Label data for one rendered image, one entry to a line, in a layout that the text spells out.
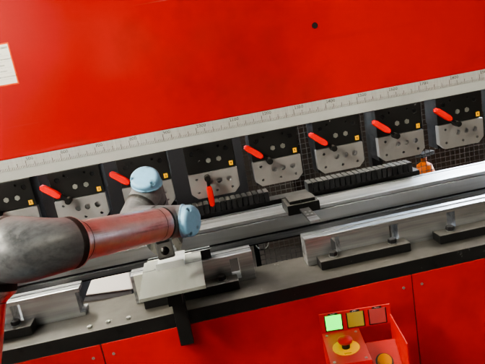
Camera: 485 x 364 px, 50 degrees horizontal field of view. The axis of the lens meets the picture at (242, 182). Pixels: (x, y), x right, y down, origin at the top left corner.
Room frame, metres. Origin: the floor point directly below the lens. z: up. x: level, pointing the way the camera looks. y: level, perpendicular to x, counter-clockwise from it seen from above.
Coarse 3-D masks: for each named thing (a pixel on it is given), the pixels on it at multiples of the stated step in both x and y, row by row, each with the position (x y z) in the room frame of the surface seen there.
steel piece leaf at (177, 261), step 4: (176, 256) 1.54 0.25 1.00; (180, 256) 1.54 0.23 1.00; (184, 256) 1.53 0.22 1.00; (160, 260) 1.54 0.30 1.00; (164, 260) 1.53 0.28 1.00; (168, 260) 1.52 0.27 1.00; (172, 260) 1.52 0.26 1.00; (176, 260) 1.46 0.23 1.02; (180, 260) 1.46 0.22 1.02; (184, 260) 1.50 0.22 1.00; (156, 264) 1.46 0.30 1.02; (160, 264) 1.46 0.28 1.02; (164, 264) 1.46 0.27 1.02; (168, 264) 1.46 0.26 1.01; (172, 264) 1.46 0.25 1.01; (176, 264) 1.46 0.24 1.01; (180, 264) 1.46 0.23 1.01; (184, 264) 1.46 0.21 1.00; (156, 268) 1.46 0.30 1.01; (160, 268) 1.46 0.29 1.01; (164, 268) 1.46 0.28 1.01; (168, 268) 1.46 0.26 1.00
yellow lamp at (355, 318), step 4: (352, 312) 1.32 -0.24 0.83; (356, 312) 1.32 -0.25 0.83; (360, 312) 1.32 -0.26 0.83; (348, 316) 1.32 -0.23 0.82; (352, 316) 1.32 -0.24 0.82; (356, 316) 1.32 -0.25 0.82; (360, 316) 1.32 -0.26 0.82; (348, 320) 1.32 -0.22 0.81; (352, 320) 1.32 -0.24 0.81; (356, 320) 1.32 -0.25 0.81; (360, 320) 1.32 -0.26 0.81; (348, 324) 1.32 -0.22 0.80; (352, 324) 1.32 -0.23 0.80; (356, 324) 1.32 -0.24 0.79; (360, 324) 1.32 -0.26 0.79
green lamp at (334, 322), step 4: (328, 316) 1.32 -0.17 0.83; (332, 316) 1.32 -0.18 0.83; (336, 316) 1.32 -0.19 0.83; (340, 316) 1.32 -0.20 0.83; (328, 320) 1.32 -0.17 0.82; (332, 320) 1.32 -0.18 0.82; (336, 320) 1.32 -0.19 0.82; (340, 320) 1.32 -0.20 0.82; (328, 324) 1.32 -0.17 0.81; (332, 324) 1.32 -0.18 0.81; (336, 324) 1.32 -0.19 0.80; (340, 324) 1.32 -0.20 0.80; (328, 328) 1.32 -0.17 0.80; (332, 328) 1.32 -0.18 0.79; (336, 328) 1.32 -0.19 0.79; (340, 328) 1.32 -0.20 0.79
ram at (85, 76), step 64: (0, 0) 1.50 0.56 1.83; (64, 0) 1.52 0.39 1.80; (128, 0) 1.53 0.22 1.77; (192, 0) 1.55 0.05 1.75; (256, 0) 1.57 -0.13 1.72; (320, 0) 1.58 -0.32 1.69; (384, 0) 1.60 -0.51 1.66; (448, 0) 1.62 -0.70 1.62; (64, 64) 1.51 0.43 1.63; (128, 64) 1.53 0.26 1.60; (192, 64) 1.55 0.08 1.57; (256, 64) 1.56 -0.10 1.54; (320, 64) 1.58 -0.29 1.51; (384, 64) 1.60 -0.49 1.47; (448, 64) 1.62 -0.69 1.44; (0, 128) 1.49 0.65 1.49; (64, 128) 1.51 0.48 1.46; (128, 128) 1.53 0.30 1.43; (256, 128) 1.56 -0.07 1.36
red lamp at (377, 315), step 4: (376, 308) 1.31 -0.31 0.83; (380, 308) 1.31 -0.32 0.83; (384, 308) 1.31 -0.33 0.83; (372, 312) 1.31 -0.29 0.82; (376, 312) 1.31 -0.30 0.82; (380, 312) 1.31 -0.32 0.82; (384, 312) 1.31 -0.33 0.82; (372, 316) 1.31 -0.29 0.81; (376, 316) 1.31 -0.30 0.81; (380, 316) 1.31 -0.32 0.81; (384, 316) 1.31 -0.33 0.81; (372, 320) 1.31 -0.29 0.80; (376, 320) 1.31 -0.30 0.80; (380, 320) 1.31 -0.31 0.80; (384, 320) 1.31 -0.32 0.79
